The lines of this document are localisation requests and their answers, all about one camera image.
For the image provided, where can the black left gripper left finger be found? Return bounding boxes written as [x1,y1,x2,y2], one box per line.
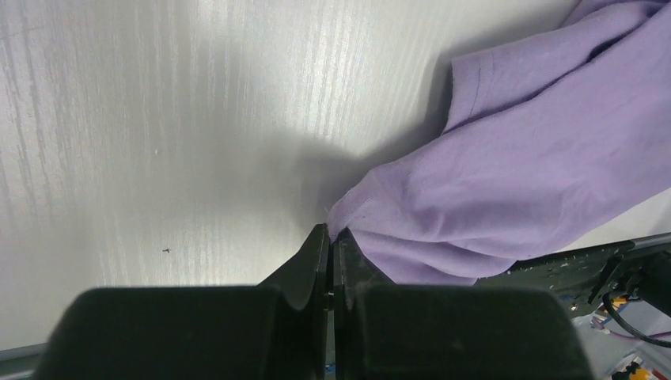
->
[33,224,330,379]

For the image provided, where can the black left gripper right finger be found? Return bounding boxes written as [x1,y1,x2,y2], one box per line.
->
[332,230,593,379]

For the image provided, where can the lavender t-shirt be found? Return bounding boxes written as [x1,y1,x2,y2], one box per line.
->
[328,1,670,286]

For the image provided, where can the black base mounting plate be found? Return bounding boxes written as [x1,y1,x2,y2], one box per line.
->
[476,233,670,317]

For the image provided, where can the aluminium front rail frame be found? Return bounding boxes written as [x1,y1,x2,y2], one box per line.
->
[1,344,46,380]

